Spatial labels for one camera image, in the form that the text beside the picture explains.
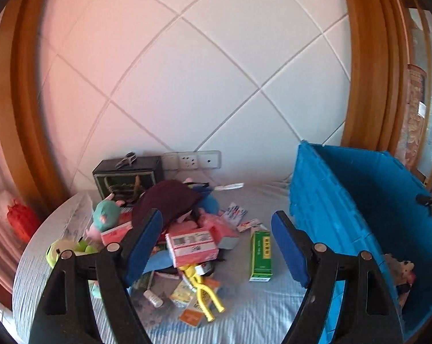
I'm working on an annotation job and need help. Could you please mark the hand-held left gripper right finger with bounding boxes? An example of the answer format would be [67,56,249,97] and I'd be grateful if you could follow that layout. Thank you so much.
[271,211,404,344]

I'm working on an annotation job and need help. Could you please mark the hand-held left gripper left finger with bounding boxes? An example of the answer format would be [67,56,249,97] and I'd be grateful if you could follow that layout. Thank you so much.
[29,208,164,344]

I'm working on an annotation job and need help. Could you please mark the blue plastic crate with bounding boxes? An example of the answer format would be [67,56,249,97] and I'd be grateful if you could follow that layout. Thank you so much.
[289,141,432,344]

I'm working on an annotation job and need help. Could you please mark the striped cloth covered desktop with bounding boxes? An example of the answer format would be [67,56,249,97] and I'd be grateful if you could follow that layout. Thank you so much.
[12,180,310,344]

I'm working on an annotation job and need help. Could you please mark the blue boomerang toy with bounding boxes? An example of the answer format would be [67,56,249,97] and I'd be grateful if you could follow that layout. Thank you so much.
[141,249,182,276]

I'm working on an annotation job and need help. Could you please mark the green medicine box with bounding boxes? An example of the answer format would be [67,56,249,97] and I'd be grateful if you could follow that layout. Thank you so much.
[249,230,274,282]

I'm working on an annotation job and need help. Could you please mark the pink red box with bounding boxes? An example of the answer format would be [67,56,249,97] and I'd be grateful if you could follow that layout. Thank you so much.
[100,220,134,247]

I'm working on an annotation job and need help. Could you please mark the pink barcode box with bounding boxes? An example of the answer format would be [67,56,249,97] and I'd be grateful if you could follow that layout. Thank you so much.
[165,229,219,268]

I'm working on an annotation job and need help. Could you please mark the pig plush with teal cap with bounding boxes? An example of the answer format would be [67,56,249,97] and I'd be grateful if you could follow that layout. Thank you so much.
[85,191,134,246]

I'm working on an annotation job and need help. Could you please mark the small white bottle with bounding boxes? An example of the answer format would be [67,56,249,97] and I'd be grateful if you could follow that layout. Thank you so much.
[143,289,164,308]

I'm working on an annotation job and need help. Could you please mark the maroon cloth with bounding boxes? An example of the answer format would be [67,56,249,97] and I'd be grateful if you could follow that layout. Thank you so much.
[131,180,203,230]

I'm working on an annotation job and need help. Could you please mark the yellow green sachet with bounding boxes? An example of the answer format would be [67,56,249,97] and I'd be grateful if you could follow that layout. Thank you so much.
[170,281,194,308]

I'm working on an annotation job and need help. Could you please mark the white blue sachets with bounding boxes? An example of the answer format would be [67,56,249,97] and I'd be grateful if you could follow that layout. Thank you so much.
[219,202,250,228]

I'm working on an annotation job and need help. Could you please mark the black decorated box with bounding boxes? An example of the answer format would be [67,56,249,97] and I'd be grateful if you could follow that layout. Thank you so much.
[93,156,164,202]

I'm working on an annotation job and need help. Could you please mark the pink grey box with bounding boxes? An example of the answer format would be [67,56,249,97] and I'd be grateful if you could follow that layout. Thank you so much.
[198,213,240,250]

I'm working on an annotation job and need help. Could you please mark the yellow figure toy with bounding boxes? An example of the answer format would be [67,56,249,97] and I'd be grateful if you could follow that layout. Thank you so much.
[178,263,226,323]

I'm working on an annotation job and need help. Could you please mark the blue plush toy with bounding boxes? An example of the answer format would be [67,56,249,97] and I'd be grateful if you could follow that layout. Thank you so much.
[197,186,221,216]

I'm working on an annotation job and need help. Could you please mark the green frog plush toy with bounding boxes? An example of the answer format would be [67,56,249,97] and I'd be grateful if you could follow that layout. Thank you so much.
[45,237,99,268]

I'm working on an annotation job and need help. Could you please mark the brown red plush toy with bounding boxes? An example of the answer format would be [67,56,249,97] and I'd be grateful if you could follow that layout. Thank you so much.
[382,253,416,308]

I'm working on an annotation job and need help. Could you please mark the orange sachet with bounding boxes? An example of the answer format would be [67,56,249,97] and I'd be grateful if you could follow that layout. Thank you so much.
[179,310,204,328]

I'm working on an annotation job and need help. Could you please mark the patterned rolled carpet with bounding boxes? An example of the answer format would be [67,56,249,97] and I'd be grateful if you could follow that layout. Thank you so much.
[403,63,429,173]

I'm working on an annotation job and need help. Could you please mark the metal clip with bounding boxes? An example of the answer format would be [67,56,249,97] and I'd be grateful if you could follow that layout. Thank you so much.
[116,152,138,169]

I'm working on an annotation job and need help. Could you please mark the small red bag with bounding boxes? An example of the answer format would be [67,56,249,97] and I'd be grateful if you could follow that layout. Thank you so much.
[6,202,42,243]

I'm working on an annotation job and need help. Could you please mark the white wall socket panel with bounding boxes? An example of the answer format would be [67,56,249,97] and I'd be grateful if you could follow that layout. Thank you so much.
[161,150,222,171]

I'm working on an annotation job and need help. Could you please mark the wooden door frame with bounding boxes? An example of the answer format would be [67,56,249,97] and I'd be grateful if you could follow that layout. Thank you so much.
[339,0,411,155]

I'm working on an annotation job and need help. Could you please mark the wooden wall frame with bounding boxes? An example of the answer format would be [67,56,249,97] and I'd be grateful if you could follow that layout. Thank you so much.
[0,0,78,206]

